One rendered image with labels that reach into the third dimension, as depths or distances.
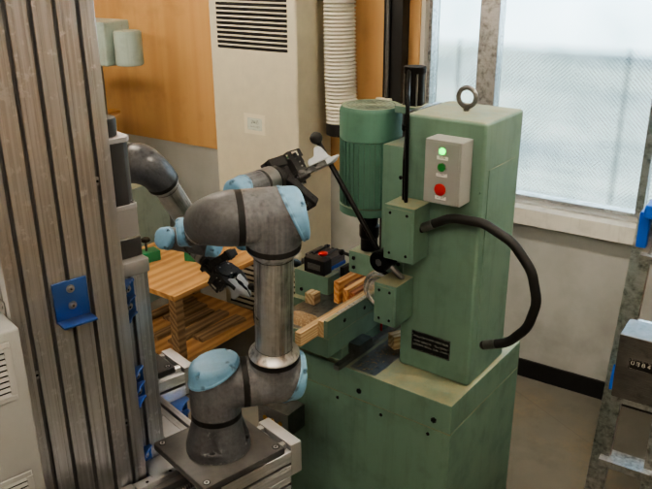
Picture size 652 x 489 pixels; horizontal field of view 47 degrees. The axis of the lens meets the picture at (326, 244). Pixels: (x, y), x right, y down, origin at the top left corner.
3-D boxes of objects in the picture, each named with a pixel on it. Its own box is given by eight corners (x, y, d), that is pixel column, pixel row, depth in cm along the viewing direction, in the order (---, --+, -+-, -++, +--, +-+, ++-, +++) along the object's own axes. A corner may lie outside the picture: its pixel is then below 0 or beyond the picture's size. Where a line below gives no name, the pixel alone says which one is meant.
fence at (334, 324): (430, 269, 254) (431, 254, 252) (435, 270, 253) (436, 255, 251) (323, 338, 209) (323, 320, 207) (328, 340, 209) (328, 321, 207)
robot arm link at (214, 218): (183, 250, 144) (178, 255, 192) (241, 244, 146) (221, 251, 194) (178, 190, 144) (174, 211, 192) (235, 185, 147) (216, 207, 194)
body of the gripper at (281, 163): (301, 146, 202) (272, 155, 193) (316, 174, 202) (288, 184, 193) (284, 159, 207) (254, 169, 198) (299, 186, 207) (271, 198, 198)
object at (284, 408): (274, 411, 239) (274, 390, 236) (305, 425, 232) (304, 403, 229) (256, 424, 233) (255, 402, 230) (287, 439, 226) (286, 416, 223)
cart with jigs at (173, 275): (196, 316, 422) (188, 208, 398) (275, 345, 390) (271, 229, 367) (101, 365, 372) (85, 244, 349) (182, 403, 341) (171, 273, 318)
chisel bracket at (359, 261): (361, 269, 233) (361, 243, 230) (400, 279, 226) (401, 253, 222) (347, 277, 228) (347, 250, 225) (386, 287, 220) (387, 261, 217)
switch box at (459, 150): (434, 195, 192) (437, 133, 187) (470, 202, 187) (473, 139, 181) (422, 201, 188) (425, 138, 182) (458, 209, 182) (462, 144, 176)
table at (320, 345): (359, 265, 273) (360, 250, 271) (434, 286, 256) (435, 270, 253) (245, 329, 228) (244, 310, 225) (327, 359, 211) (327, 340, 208)
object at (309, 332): (408, 274, 251) (408, 262, 249) (413, 275, 249) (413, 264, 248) (295, 344, 206) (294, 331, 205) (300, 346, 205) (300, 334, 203)
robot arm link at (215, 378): (187, 399, 178) (183, 348, 173) (244, 391, 181) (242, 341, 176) (191, 428, 167) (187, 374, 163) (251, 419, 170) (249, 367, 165)
